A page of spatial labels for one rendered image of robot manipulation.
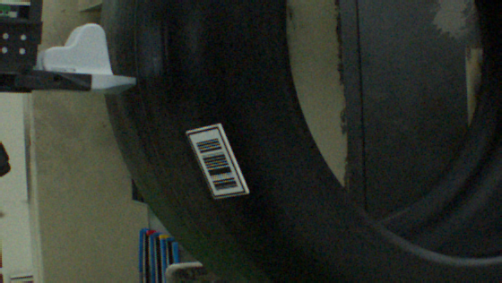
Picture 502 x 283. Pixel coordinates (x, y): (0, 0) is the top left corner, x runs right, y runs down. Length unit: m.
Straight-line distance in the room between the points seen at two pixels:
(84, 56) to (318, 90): 0.45
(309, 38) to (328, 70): 0.04
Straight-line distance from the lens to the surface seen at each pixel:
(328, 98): 1.33
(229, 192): 0.89
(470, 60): 1.57
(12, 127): 4.41
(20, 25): 0.93
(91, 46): 0.94
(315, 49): 1.32
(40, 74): 0.91
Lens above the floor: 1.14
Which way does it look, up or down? 3 degrees down
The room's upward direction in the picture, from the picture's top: 2 degrees counter-clockwise
